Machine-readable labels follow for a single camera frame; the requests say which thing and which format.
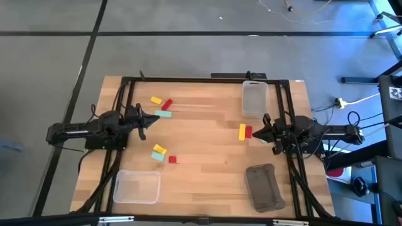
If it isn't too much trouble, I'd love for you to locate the red round object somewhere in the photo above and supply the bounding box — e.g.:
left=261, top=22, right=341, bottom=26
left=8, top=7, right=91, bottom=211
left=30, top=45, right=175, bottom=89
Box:
left=325, top=168, right=345, bottom=178

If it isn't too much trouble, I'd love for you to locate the black equipment cart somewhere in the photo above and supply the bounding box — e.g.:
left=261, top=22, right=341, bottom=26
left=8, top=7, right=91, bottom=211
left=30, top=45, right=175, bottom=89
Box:
left=376, top=73, right=402, bottom=161

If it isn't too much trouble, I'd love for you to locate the thin white floor cable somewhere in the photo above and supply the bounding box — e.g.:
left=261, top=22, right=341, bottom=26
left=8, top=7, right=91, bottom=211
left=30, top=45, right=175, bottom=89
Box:
left=258, top=0, right=334, bottom=26

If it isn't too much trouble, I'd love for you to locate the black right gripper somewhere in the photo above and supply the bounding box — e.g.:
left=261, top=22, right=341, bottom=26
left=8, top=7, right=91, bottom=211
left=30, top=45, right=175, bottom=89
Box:
left=252, top=113, right=293, bottom=156

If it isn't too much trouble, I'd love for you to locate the black floor stand base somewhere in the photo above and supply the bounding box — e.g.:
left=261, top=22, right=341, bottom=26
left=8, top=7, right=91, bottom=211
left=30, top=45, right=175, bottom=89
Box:
left=341, top=76, right=379, bottom=85

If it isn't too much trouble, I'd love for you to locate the black looped cable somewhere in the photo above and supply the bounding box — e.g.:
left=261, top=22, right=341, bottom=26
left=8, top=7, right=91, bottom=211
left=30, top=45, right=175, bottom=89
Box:
left=347, top=110, right=386, bottom=126

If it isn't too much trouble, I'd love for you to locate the black and silver rail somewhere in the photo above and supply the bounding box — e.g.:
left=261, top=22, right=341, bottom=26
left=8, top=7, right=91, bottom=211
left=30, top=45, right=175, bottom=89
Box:
left=0, top=213, right=402, bottom=226

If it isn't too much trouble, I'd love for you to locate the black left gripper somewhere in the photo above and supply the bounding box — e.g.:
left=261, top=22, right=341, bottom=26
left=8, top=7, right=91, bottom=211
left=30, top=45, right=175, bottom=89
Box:
left=124, top=103, right=161, bottom=141

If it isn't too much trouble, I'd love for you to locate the white printed marker tag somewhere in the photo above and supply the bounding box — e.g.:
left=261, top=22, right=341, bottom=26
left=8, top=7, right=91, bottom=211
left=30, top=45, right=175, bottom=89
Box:
left=389, top=87, right=402, bottom=101

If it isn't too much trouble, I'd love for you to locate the yellow arch block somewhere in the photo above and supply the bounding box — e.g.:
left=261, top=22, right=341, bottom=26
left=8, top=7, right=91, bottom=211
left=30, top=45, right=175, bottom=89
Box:
left=153, top=143, right=168, bottom=156

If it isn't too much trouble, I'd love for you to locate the blue floor object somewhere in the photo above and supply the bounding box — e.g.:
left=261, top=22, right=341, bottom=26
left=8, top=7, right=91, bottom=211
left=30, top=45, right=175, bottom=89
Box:
left=0, top=139, right=25, bottom=154

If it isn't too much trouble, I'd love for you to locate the black right cable bundle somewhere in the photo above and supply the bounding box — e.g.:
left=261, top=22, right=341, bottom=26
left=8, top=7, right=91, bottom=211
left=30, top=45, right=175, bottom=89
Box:
left=288, top=156, right=335, bottom=219

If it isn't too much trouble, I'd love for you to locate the black table frame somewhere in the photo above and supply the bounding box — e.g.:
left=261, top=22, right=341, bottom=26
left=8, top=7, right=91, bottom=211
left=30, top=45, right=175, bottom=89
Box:
left=94, top=76, right=335, bottom=220

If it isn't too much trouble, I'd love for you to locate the white translucent plastic bin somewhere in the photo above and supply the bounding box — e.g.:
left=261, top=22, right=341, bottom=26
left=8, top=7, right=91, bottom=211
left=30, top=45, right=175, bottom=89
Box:
left=241, top=80, right=269, bottom=119

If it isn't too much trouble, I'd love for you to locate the black diagonal beam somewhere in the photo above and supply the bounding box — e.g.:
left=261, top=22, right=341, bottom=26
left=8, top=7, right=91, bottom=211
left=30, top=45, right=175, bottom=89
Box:
left=323, top=139, right=389, bottom=172

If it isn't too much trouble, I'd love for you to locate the white power cable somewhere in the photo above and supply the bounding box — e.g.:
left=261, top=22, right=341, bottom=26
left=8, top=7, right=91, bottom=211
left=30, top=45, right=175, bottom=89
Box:
left=344, top=92, right=381, bottom=106

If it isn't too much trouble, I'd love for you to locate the blue-lit metal stand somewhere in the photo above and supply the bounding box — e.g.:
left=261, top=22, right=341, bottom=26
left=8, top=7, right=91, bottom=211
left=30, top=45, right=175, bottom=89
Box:
left=369, top=0, right=402, bottom=62

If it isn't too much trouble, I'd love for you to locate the clear square plastic bin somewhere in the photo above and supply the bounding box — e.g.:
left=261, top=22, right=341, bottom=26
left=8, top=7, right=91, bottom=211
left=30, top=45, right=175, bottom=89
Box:
left=112, top=169, right=161, bottom=205

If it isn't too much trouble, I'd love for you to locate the black cable bundle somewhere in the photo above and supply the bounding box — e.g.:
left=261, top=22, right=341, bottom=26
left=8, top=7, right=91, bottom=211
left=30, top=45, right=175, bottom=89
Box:
left=73, top=149, right=122, bottom=214
left=288, top=156, right=335, bottom=219

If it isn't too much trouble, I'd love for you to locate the orange floor cable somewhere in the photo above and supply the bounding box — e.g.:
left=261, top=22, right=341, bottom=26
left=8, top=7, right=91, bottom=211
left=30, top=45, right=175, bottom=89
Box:
left=283, top=0, right=333, bottom=17

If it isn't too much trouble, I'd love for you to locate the black mounting bar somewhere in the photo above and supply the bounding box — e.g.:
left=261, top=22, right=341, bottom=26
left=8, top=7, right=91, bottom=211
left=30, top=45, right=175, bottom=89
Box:
left=210, top=71, right=268, bottom=80

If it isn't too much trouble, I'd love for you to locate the dark grey plastic bin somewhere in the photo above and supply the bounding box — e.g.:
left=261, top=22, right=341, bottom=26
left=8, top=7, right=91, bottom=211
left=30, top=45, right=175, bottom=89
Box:
left=244, top=163, right=287, bottom=213

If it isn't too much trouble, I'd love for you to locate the black left cable bundle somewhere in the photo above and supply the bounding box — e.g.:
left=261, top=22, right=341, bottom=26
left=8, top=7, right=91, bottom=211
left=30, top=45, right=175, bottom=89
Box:
left=73, top=149, right=122, bottom=214

